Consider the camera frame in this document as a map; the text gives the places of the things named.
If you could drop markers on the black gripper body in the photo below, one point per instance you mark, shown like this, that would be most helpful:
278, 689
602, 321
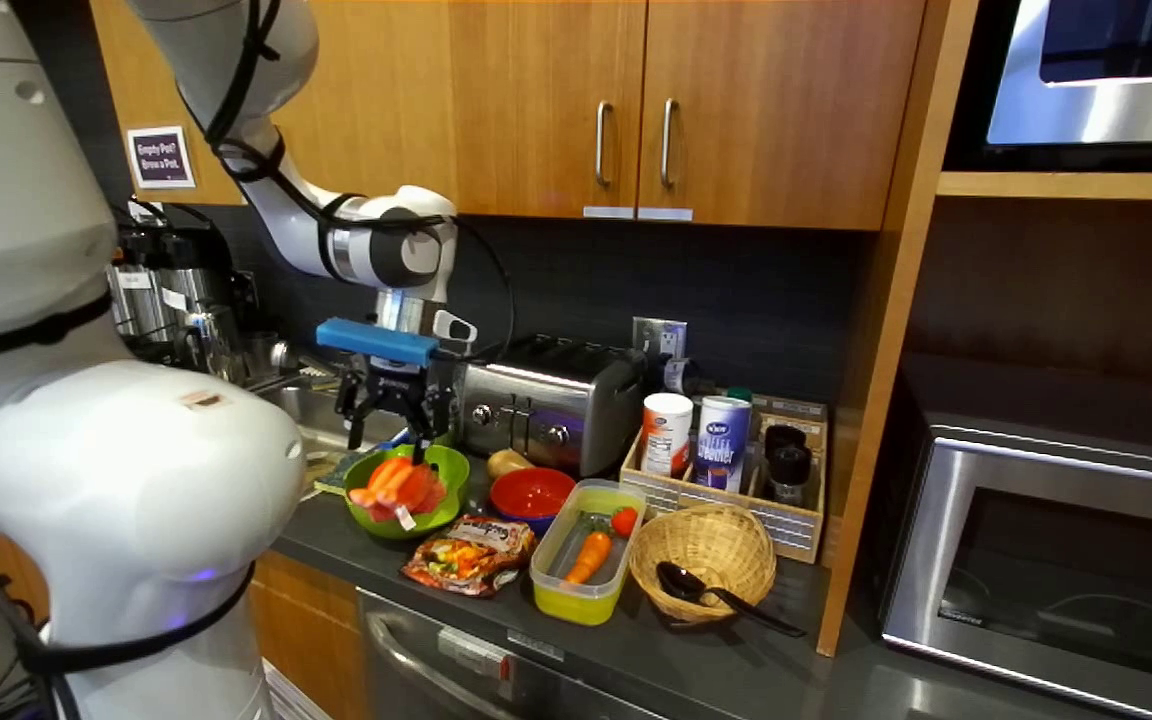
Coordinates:
397, 385

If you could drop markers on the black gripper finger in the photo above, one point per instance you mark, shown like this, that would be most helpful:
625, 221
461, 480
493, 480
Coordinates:
420, 426
359, 426

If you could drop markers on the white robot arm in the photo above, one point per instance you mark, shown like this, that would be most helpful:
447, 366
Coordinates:
111, 480

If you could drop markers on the light green bowl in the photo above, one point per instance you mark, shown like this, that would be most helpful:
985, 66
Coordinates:
457, 466

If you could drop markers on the tan toy potato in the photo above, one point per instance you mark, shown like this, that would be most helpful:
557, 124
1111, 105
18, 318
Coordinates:
509, 462

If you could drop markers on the red bowl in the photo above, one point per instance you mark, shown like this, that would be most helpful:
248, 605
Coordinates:
534, 497

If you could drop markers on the orange toy carrot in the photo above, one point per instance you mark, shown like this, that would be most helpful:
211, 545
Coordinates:
587, 559

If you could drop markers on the red toy strawberry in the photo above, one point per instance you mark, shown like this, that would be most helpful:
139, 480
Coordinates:
625, 521

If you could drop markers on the stainless steel sink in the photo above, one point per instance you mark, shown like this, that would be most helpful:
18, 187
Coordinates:
320, 455

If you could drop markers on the chrome faucet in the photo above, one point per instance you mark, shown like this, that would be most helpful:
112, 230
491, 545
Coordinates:
285, 375

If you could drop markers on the silver toaster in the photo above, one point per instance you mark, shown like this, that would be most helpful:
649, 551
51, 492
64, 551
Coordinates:
537, 401

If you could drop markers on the colourful snack packet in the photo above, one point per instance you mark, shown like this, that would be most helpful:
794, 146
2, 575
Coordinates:
469, 555

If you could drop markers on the wooden base cabinet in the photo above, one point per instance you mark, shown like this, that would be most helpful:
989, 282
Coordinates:
309, 640

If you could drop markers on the black silver coffee machine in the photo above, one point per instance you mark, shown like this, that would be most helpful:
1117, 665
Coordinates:
183, 286

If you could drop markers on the clear container yellow rim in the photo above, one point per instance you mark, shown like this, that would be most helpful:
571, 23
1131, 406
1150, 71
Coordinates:
571, 601

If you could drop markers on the white cup with red lid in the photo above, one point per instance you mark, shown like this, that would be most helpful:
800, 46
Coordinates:
667, 434

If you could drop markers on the white power plug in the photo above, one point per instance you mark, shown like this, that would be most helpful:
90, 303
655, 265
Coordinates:
679, 375

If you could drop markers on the short white label strip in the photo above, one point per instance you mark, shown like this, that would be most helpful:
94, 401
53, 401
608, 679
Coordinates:
667, 213
608, 213

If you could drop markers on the wooden cabinet door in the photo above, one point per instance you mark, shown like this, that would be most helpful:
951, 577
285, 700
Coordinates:
389, 94
149, 66
537, 94
791, 105

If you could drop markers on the white blue canister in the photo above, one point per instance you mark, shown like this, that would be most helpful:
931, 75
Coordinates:
720, 441

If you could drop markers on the black spoon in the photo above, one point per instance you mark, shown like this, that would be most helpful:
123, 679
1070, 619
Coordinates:
682, 587

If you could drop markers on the wicker basket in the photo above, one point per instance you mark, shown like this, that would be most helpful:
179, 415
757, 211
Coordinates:
708, 540

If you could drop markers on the wooden crate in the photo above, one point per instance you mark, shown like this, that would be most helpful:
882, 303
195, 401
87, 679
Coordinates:
736, 514

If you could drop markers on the purple white sign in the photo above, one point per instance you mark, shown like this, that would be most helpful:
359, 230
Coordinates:
162, 158

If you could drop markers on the black cups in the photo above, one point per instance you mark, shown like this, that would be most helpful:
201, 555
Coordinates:
791, 466

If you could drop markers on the tall wooden shelf unit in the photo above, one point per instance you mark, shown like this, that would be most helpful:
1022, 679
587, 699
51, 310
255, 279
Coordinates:
898, 333

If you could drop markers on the steel microwave oven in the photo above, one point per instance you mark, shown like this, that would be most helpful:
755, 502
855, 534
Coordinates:
1070, 575

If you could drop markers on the built-in steel oven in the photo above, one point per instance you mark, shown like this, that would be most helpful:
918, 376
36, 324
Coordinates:
1098, 83

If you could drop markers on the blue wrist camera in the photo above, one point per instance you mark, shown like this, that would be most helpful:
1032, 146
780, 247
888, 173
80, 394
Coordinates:
378, 340

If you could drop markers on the wall power outlet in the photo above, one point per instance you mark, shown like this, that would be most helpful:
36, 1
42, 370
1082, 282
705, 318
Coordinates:
658, 339

